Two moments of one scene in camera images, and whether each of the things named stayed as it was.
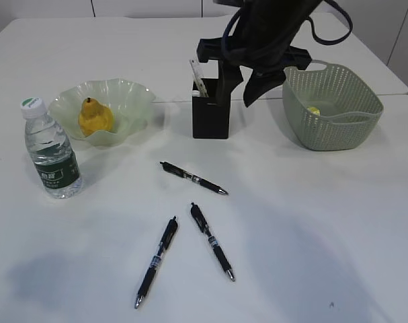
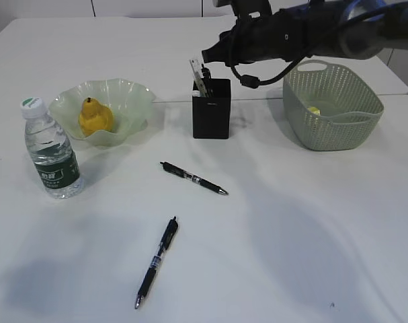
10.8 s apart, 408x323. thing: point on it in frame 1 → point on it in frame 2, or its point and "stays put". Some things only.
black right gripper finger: (229, 77) → (220, 52)
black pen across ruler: (205, 227) → (206, 75)
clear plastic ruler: (197, 79) stays put
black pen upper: (172, 168) stays put
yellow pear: (94, 116) stays put
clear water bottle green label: (50, 151) stays put
